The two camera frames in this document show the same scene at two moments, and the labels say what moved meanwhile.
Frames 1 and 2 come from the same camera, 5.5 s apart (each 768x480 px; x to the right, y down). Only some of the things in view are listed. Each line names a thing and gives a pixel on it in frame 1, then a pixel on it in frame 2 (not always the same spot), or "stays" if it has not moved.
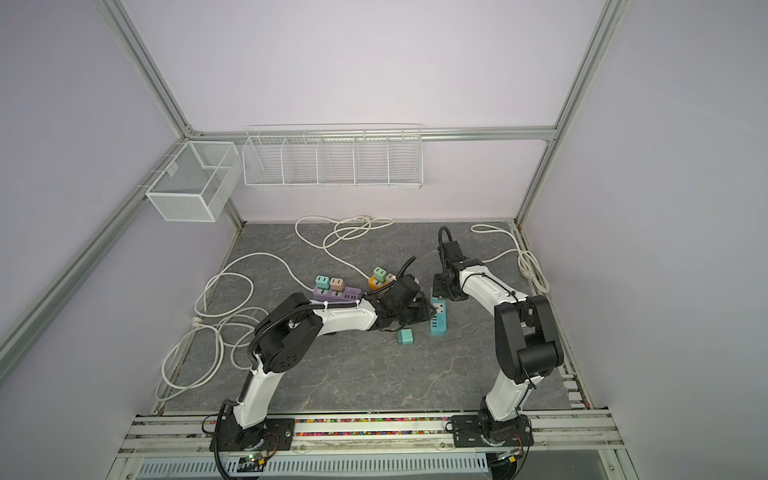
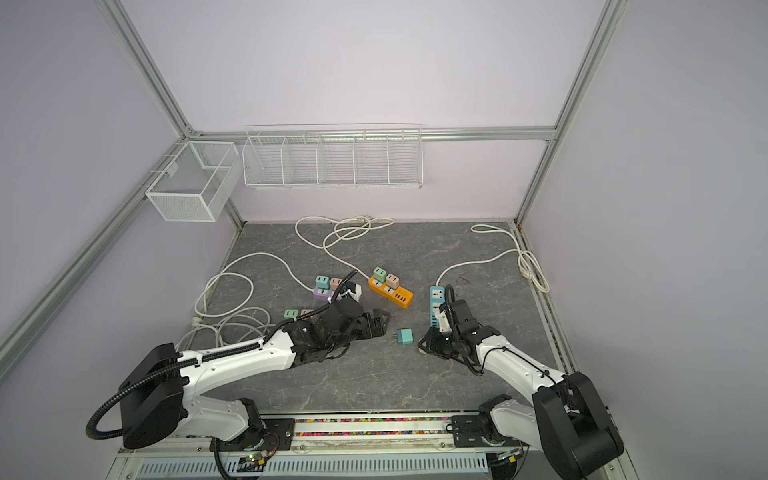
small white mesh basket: (198, 183) stays
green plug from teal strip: (405, 336) stays
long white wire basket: (334, 155) stays
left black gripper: (425, 311) → (380, 327)
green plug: (380, 274) stays
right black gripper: (438, 289) → (432, 345)
